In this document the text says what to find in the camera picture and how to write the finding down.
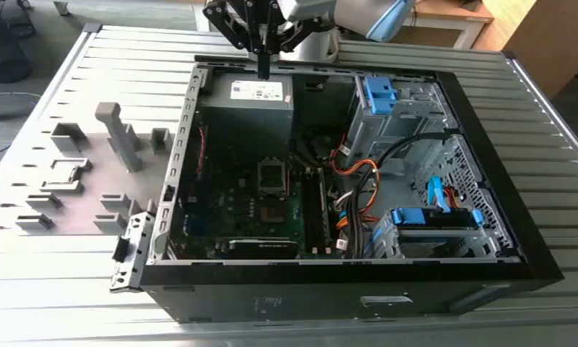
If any tall grey rack post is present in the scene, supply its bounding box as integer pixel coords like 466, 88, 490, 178
94, 102, 145, 174

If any grey CPU holder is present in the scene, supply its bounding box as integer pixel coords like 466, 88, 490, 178
40, 158, 96, 194

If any blue floor cable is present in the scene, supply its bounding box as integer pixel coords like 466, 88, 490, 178
0, 92, 42, 160

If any narrow grey slotted holder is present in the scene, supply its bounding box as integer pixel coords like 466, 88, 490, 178
149, 127, 173, 155

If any red yellow disk wire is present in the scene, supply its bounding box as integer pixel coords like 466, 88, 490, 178
442, 186, 463, 209

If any multicolour power wire bundle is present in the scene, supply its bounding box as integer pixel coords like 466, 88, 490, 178
334, 187, 381, 232

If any silver CPU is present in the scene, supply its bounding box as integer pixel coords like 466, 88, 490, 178
50, 164, 85, 185

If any grey parts rack plate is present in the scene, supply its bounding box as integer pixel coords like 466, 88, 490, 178
13, 100, 180, 236

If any RAM slot with white clips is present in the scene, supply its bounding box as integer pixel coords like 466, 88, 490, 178
318, 168, 333, 254
306, 168, 318, 254

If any thick black cable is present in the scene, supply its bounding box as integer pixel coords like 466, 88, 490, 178
353, 132, 449, 260

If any hard disk in blue carrier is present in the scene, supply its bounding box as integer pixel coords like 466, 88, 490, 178
387, 206, 486, 232

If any silver disk bay cage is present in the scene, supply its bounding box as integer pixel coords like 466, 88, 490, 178
346, 74, 461, 174

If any perforated silver disk bay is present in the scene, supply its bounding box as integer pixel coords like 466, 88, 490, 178
365, 133, 521, 260

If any black plastic latch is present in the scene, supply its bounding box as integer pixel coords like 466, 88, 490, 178
112, 236, 130, 263

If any grey power supply unit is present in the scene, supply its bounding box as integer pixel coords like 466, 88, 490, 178
200, 72, 295, 156

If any red twisted wire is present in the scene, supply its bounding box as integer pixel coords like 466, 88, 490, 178
197, 126, 209, 181

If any green motherboard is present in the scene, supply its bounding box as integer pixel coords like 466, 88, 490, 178
170, 108, 347, 260

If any blue plastic drive bracket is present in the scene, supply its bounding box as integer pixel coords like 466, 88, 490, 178
363, 76, 398, 115

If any black PC case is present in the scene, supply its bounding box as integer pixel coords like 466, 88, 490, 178
109, 53, 566, 325

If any CPU socket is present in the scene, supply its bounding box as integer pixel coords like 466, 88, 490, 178
257, 202, 289, 225

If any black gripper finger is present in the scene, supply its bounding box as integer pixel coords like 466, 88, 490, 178
202, 0, 266, 80
265, 0, 319, 80

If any wooden desk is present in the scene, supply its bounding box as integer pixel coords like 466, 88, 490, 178
389, 0, 495, 50

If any wooden cabinet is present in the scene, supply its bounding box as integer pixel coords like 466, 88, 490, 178
471, 0, 578, 100

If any grey box holder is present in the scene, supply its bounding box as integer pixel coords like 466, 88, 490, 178
50, 122, 89, 153

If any blue SATA cable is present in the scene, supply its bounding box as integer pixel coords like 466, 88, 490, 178
426, 175, 457, 214

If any black graphics card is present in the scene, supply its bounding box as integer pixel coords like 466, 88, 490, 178
216, 236, 299, 260

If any orange wire loop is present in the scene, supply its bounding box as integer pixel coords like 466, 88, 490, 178
329, 133, 381, 218

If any low grey clip holder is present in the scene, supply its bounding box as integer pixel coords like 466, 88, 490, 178
100, 194, 130, 210
26, 193, 64, 211
16, 213, 57, 232
92, 214, 126, 232

